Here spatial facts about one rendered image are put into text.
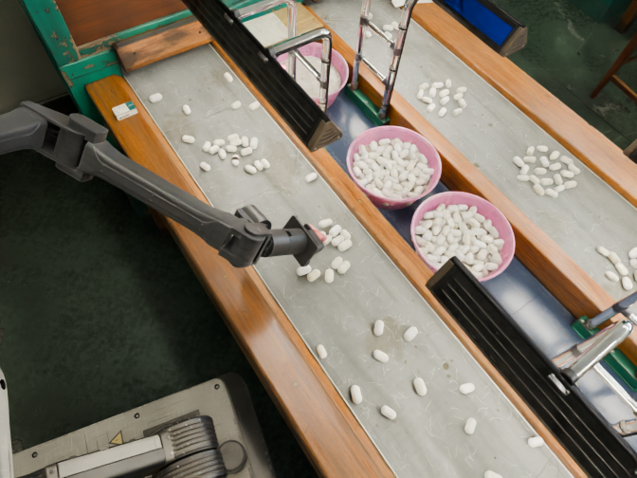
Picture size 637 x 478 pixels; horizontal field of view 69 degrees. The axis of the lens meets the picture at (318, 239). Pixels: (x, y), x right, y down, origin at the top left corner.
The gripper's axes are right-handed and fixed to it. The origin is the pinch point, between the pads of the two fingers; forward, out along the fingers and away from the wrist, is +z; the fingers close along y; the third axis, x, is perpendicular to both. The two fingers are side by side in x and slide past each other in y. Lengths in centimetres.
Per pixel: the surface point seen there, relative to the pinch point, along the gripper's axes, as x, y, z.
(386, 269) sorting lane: -0.5, -11.8, 14.5
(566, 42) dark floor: -81, 74, 234
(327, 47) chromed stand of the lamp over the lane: -32.0, 30.4, 0.3
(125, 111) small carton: 17, 67, -16
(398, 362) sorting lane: 7.1, -31.8, 5.3
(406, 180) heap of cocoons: -13.7, 8.0, 33.3
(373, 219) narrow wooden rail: -5.7, 0.6, 16.8
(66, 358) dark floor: 114, 46, -12
